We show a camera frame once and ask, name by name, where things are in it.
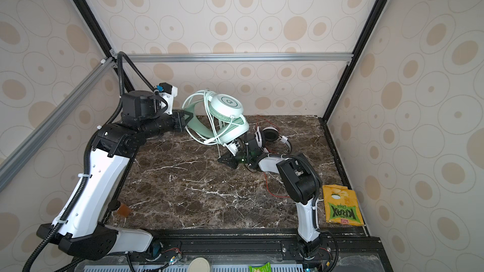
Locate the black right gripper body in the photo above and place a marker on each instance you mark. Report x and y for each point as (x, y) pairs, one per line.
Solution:
(245, 157)

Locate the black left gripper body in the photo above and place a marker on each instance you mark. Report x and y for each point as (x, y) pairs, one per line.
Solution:
(174, 121)

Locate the white black headphones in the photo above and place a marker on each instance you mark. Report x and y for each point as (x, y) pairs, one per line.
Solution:
(271, 134)

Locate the mint green headphones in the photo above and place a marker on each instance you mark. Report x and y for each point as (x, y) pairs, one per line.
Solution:
(225, 116)

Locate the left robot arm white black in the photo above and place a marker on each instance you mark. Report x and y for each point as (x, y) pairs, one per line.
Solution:
(78, 230)

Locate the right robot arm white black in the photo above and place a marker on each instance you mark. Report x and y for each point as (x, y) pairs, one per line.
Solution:
(270, 152)

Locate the amber bottle black cap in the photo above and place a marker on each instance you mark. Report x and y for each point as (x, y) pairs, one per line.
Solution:
(123, 210)

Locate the yellow chips bag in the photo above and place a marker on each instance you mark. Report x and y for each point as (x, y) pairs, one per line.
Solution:
(341, 206)

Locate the cream lid jar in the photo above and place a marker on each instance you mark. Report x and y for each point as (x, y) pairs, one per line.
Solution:
(199, 265)

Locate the green snack packet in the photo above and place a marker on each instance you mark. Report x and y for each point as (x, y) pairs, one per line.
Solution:
(260, 268)

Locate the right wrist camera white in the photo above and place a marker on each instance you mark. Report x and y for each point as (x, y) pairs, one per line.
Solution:
(236, 147)

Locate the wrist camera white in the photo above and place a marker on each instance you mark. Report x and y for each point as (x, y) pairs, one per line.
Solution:
(236, 147)
(168, 93)

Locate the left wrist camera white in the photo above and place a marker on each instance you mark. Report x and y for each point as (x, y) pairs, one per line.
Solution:
(168, 93)

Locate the black mounting base rail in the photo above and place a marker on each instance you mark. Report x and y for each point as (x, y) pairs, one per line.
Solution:
(334, 249)

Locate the silver aluminium back rail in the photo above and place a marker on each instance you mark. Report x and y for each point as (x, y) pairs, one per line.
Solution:
(240, 57)

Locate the silver aluminium rail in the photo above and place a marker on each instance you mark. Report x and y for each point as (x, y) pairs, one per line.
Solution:
(240, 57)
(24, 152)

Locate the black frame post left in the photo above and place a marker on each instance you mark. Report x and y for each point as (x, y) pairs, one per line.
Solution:
(102, 41)

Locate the black frame post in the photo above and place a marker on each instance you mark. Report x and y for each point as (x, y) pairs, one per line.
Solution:
(367, 30)
(102, 41)

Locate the silver aluminium left rail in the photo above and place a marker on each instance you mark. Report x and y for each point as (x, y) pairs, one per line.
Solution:
(24, 152)

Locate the black frame post right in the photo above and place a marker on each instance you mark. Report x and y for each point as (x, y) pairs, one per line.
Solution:
(367, 30)

